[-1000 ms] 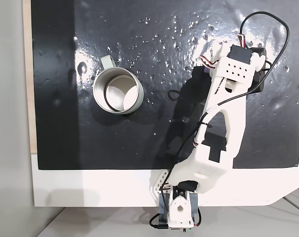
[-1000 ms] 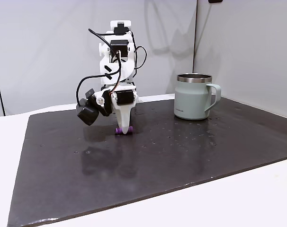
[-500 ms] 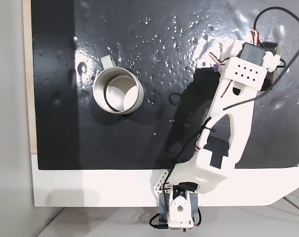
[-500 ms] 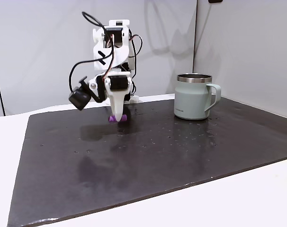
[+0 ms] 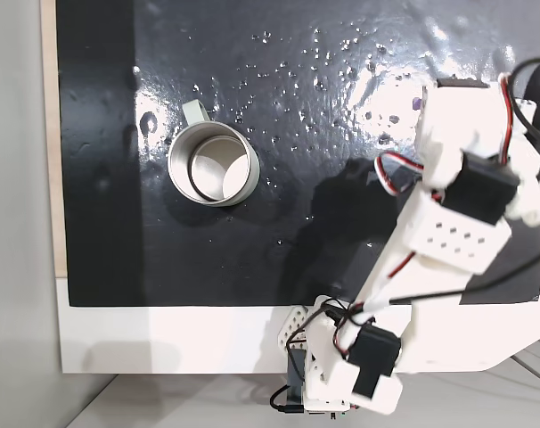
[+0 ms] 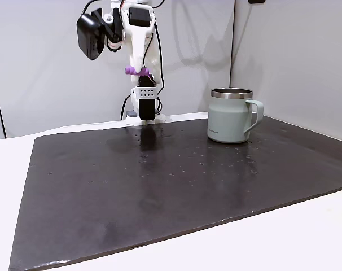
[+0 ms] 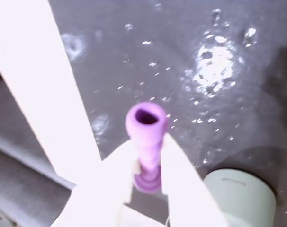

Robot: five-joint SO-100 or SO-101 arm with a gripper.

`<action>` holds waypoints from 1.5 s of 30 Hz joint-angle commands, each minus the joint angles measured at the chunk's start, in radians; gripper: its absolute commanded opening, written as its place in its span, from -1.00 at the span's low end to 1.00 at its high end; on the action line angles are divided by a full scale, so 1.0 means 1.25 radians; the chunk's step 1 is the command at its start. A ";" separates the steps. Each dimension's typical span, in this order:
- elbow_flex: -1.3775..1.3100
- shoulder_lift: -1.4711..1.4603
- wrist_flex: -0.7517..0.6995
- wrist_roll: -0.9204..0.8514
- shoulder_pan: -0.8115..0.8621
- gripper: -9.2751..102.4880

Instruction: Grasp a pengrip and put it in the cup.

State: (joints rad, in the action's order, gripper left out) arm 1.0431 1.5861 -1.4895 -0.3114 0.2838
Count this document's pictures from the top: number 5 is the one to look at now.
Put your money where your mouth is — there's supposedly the pale grey metal-lined mug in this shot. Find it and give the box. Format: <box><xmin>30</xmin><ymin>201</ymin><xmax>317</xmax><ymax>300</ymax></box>
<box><xmin>166</xmin><ymin>100</ymin><xmax>261</xmax><ymax>209</ymax></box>

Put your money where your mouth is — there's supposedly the black glossy table mat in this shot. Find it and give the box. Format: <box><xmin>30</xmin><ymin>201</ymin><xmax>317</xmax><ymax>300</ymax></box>
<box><xmin>55</xmin><ymin>0</ymin><xmax>540</xmax><ymax>309</ymax></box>

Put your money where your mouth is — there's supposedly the red white black servo cable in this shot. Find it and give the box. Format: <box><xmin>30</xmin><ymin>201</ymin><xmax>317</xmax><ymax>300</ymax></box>
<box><xmin>374</xmin><ymin>151</ymin><xmax>447</xmax><ymax>202</ymax></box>

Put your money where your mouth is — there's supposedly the long black cable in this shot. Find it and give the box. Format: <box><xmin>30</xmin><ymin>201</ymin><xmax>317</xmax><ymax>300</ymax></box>
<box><xmin>331</xmin><ymin>244</ymin><xmax>540</xmax><ymax>323</ymax></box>

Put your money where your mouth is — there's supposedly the short black usb cable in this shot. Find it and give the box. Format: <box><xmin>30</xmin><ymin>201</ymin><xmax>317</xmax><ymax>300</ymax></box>
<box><xmin>268</xmin><ymin>385</ymin><xmax>307</xmax><ymax>416</ymax></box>

